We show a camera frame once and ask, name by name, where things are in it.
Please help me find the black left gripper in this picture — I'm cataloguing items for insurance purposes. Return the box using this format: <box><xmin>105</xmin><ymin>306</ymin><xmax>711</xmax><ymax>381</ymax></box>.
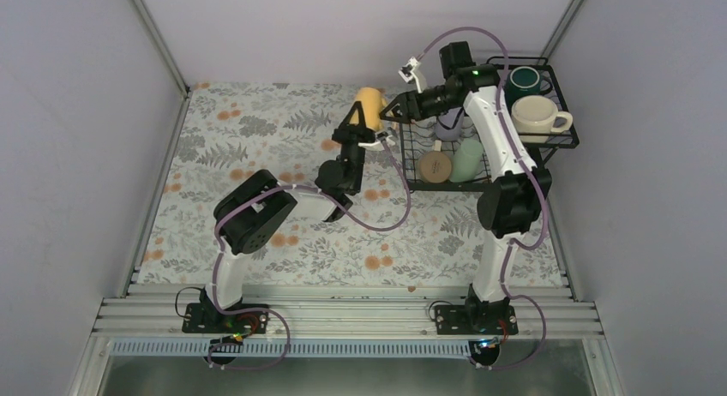
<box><xmin>332</xmin><ymin>102</ymin><xmax>375</xmax><ymax>192</ymax></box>

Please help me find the yellow mug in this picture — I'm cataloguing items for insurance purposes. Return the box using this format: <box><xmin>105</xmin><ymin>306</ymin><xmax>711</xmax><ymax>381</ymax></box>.
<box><xmin>354</xmin><ymin>87</ymin><xmax>387</xmax><ymax>132</ymax></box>

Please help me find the lavender cup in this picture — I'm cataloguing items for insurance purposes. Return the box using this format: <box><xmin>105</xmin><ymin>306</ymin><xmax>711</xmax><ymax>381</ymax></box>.
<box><xmin>435</xmin><ymin>108</ymin><xmax>464</xmax><ymax>141</ymax></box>

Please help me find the beige speckled mug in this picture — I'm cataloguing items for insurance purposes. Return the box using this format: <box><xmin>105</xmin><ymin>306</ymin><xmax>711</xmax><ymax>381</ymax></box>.
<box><xmin>417</xmin><ymin>140</ymin><xmax>453</xmax><ymax>183</ymax></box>

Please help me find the mint green cup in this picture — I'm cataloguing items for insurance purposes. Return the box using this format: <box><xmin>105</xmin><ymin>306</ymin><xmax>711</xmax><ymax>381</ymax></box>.
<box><xmin>449</xmin><ymin>138</ymin><xmax>484</xmax><ymax>183</ymax></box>

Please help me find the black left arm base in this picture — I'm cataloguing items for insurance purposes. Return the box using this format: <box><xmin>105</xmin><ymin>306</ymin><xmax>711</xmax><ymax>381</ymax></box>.
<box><xmin>181</xmin><ymin>302</ymin><xmax>269</xmax><ymax>335</ymax></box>

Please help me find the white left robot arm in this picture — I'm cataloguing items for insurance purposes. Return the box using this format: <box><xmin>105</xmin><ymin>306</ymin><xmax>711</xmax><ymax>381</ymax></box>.
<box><xmin>204</xmin><ymin>100</ymin><xmax>376</xmax><ymax>332</ymax></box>

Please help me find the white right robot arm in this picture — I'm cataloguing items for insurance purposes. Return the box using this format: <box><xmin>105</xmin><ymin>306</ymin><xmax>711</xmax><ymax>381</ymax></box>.
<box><xmin>380</xmin><ymin>42</ymin><xmax>552</xmax><ymax>333</ymax></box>

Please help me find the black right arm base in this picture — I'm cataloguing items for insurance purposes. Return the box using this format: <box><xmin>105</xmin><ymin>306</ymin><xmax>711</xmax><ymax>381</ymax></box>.
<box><xmin>433</xmin><ymin>300</ymin><xmax>519</xmax><ymax>336</ymax></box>

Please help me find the floral patterned table mat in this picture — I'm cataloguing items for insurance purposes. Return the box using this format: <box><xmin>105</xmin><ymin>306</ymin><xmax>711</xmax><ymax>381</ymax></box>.
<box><xmin>139</xmin><ymin>81</ymin><xmax>563</xmax><ymax>288</ymax></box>

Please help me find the dark green mug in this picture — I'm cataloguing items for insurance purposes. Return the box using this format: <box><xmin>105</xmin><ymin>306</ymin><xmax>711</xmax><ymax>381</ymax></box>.
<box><xmin>504</xmin><ymin>66</ymin><xmax>553</xmax><ymax>99</ymax></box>

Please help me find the cream white mug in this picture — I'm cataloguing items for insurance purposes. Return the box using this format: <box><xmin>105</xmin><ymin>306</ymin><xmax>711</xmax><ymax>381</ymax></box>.
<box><xmin>511</xmin><ymin>95</ymin><xmax>574</xmax><ymax>143</ymax></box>

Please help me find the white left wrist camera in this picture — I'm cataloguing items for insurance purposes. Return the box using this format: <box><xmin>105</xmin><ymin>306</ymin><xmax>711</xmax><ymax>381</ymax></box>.
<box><xmin>357</xmin><ymin>131</ymin><xmax>397</xmax><ymax>152</ymax></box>

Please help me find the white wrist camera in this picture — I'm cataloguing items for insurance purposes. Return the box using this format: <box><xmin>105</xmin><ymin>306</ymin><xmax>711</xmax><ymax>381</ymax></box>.
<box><xmin>398</xmin><ymin>57</ymin><xmax>428</xmax><ymax>93</ymax></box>
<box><xmin>357</xmin><ymin>131</ymin><xmax>397</xmax><ymax>152</ymax></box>

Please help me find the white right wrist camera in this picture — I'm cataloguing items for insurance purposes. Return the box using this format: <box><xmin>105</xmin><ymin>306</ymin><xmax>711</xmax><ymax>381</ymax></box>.
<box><xmin>398</xmin><ymin>57</ymin><xmax>428</xmax><ymax>93</ymax></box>

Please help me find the black wire dish rack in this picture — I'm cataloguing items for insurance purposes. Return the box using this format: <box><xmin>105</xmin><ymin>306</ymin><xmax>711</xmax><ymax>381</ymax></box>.
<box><xmin>399</xmin><ymin>82</ymin><xmax>580</xmax><ymax>192</ymax></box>

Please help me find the aluminium mounting rail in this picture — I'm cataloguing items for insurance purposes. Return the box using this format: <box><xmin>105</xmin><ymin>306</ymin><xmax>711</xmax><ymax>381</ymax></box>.
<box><xmin>92</xmin><ymin>284</ymin><xmax>604</xmax><ymax>339</ymax></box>

